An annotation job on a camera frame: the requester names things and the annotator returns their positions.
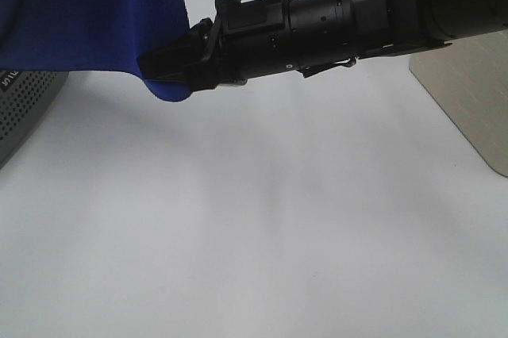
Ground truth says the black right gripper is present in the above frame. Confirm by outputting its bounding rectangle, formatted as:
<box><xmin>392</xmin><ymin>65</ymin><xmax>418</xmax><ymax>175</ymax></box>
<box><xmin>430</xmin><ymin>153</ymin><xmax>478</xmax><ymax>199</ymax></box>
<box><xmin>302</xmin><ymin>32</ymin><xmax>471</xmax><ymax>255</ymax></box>
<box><xmin>137</xmin><ymin>0</ymin><xmax>288</xmax><ymax>90</ymax></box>

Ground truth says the blue towel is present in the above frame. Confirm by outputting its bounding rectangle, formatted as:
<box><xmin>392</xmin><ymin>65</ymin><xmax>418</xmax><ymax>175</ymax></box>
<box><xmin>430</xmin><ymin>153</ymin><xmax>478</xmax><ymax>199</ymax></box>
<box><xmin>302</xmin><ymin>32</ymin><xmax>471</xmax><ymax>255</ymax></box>
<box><xmin>0</xmin><ymin>0</ymin><xmax>195</xmax><ymax>104</ymax></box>

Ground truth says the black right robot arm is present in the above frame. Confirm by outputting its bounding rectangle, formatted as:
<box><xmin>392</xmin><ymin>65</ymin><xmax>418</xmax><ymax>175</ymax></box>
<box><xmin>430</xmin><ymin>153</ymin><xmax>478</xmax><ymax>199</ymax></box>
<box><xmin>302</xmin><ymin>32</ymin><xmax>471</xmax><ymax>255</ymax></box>
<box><xmin>138</xmin><ymin>0</ymin><xmax>507</xmax><ymax>91</ymax></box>

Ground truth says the grey perforated plastic basket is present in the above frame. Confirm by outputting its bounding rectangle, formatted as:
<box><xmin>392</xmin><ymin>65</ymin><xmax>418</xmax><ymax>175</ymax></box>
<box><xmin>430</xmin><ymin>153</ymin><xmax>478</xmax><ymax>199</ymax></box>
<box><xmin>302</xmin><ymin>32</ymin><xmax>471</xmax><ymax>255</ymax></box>
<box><xmin>1</xmin><ymin>69</ymin><xmax>69</xmax><ymax>166</ymax></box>

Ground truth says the beige bin with grey rim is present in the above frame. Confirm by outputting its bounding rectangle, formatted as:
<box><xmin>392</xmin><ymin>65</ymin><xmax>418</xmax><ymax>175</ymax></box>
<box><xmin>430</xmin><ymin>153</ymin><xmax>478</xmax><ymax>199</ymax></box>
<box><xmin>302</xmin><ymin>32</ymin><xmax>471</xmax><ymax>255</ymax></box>
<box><xmin>409</xmin><ymin>31</ymin><xmax>507</xmax><ymax>177</ymax></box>

